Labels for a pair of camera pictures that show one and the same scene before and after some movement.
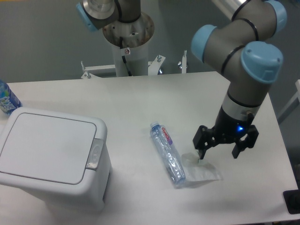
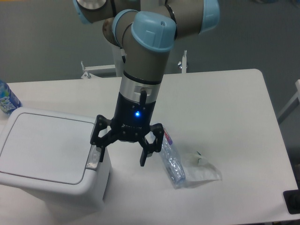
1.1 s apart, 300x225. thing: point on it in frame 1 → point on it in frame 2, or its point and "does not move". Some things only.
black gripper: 229,128 → 131,122
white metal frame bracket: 154,67 does not move
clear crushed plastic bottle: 162,139 does not move
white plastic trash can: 61,160 does not move
